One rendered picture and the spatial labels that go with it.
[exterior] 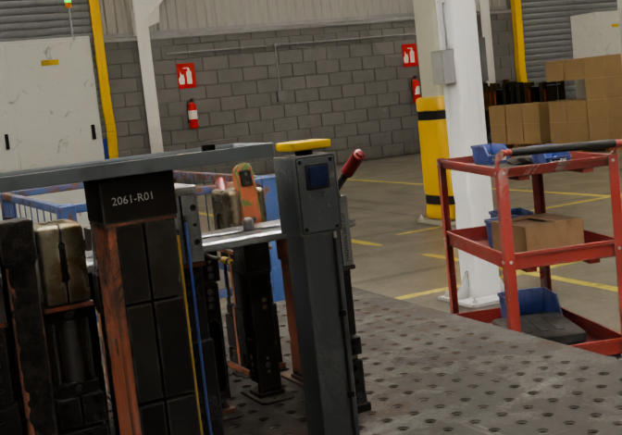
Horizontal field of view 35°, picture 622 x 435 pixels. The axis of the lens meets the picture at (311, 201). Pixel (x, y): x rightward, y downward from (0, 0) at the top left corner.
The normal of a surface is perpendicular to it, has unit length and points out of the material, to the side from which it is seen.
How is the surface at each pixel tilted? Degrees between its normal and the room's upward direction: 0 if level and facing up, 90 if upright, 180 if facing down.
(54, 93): 90
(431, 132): 90
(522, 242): 90
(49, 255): 90
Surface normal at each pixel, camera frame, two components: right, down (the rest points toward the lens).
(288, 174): -0.89, 0.14
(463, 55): 0.43, 0.05
